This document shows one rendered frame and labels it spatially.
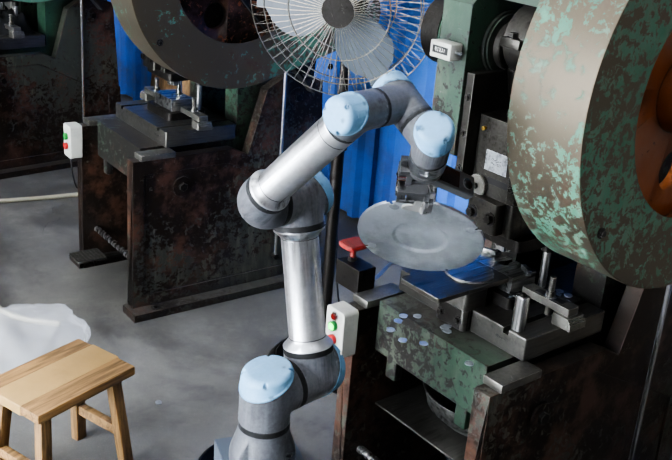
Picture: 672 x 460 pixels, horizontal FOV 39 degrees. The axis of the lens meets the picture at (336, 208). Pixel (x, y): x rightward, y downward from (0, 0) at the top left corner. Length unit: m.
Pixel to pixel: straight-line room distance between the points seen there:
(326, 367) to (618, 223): 0.72
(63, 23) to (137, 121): 1.51
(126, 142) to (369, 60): 1.14
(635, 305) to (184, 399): 1.51
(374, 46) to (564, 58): 1.25
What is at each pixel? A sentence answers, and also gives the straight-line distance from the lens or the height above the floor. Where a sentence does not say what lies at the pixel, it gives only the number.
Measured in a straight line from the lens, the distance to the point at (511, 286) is 2.46.
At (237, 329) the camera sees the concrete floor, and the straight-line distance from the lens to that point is 3.70.
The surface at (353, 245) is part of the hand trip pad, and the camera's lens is 2.57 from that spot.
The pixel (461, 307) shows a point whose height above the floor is 0.71.
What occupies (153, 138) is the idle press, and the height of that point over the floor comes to 0.65.
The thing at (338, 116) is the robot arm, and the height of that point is 1.31.
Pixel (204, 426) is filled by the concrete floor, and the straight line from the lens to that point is 3.15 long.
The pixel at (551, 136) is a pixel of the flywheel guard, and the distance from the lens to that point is 1.82.
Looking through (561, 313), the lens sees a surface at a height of 0.74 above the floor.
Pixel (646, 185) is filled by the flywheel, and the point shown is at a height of 1.13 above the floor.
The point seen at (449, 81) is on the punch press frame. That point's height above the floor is 1.24.
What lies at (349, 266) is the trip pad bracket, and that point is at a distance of 2.58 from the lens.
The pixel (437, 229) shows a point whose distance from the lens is 2.16.
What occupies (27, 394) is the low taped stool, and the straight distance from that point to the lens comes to 2.73.
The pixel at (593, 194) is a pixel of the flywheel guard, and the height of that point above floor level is 1.19.
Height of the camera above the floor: 1.77
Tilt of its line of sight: 21 degrees down
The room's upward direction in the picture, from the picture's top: 5 degrees clockwise
